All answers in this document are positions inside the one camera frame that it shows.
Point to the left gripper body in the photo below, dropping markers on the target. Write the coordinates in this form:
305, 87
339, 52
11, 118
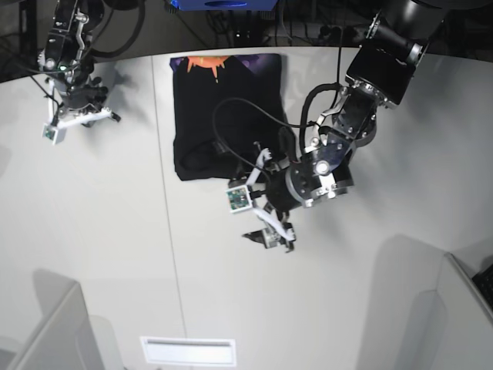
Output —
285, 191

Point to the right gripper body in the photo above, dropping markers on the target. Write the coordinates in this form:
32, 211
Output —
86, 98

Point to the black T-shirt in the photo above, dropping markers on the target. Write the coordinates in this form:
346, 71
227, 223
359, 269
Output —
226, 108

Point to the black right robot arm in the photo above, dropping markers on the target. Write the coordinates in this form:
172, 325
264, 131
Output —
69, 54

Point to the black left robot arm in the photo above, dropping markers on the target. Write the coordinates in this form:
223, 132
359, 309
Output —
336, 120

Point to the white label plate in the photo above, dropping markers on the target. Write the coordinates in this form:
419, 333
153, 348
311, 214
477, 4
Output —
189, 352

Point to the white power strip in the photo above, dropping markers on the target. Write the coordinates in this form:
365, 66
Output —
351, 35

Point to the blue box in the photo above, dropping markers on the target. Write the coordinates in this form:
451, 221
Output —
224, 5

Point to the black keyboard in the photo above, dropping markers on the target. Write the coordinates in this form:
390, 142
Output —
484, 283

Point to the white side cabinet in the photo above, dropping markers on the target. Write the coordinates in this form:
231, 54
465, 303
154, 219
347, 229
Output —
66, 336

